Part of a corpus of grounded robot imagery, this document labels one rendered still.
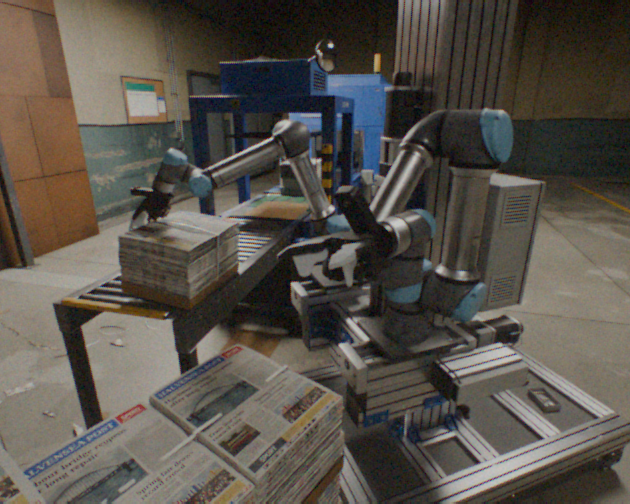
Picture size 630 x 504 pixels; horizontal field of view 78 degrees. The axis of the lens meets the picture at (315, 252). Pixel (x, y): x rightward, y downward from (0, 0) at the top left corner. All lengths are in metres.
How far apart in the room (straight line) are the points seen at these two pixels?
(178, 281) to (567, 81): 9.48
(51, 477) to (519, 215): 1.44
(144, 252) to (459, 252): 1.02
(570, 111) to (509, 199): 8.79
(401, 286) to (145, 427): 0.62
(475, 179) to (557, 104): 9.16
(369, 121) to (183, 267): 3.60
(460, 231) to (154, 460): 0.84
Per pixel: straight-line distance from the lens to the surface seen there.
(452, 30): 1.30
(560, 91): 10.14
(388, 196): 0.95
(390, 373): 1.22
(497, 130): 0.97
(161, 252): 1.42
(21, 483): 0.60
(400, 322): 1.18
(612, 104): 10.45
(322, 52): 2.37
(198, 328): 1.46
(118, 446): 0.95
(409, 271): 0.81
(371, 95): 4.67
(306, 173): 1.58
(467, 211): 1.02
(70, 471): 0.94
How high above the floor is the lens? 1.46
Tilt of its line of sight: 20 degrees down
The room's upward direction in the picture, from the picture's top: straight up
